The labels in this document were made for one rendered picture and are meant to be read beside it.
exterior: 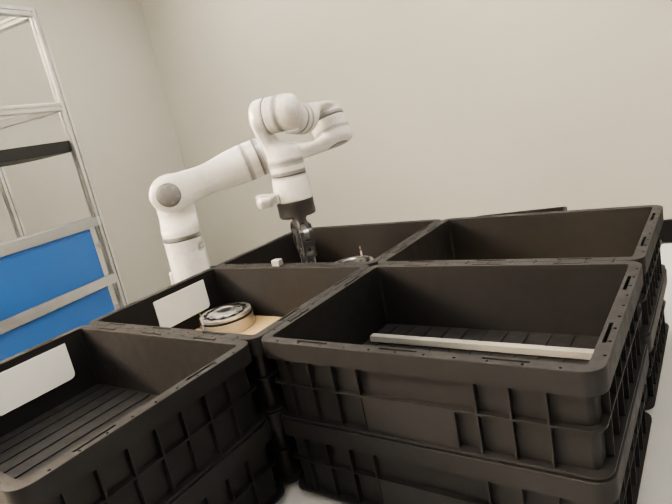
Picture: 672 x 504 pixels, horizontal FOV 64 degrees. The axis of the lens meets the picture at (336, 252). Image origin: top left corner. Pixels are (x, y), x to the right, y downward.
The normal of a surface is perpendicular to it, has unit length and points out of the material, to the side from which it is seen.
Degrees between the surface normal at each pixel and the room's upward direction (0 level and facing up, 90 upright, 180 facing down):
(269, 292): 90
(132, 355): 90
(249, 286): 90
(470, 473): 90
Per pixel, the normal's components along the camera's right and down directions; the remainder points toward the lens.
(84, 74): 0.90, -0.08
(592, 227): -0.55, 0.30
